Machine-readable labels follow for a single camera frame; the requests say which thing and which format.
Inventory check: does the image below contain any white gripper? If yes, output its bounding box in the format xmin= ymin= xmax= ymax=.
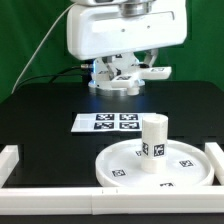
xmin=67 ymin=0 xmax=187 ymax=79

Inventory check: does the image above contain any white cross table base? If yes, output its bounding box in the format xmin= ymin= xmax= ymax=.
xmin=96 ymin=53 xmax=173 ymax=97

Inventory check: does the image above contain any white round table top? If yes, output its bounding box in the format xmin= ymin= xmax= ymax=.
xmin=95 ymin=139 xmax=214 ymax=188

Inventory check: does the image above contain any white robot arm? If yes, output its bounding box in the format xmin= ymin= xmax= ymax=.
xmin=67 ymin=0 xmax=187 ymax=96

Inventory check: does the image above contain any white marker sheet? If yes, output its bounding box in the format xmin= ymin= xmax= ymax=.
xmin=71 ymin=113 xmax=148 ymax=133

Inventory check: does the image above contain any white right fence bar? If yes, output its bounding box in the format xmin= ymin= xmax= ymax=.
xmin=205 ymin=142 xmax=224 ymax=186

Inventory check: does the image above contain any white fence bar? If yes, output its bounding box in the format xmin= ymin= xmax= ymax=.
xmin=0 ymin=145 xmax=19 ymax=188
xmin=205 ymin=142 xmax=224 ymax=186
xmin=0 ymin=186 xmax=224 ymax=215

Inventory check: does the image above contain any white left fence bar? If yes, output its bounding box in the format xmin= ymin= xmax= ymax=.
xmin=0 ymin=145 xmax=19 ymax=188

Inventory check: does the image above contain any white front fence bar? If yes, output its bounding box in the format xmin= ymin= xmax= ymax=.
xmin=0 ymin=186 xmax=224 ymax=215

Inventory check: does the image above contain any black cable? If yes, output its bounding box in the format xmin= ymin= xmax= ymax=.
xmin=15 ymin=65 xmax=93 ymax=90

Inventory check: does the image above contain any white cable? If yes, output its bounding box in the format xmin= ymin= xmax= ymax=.
xmin=11 ymin=4 xmax=72 ymax=95

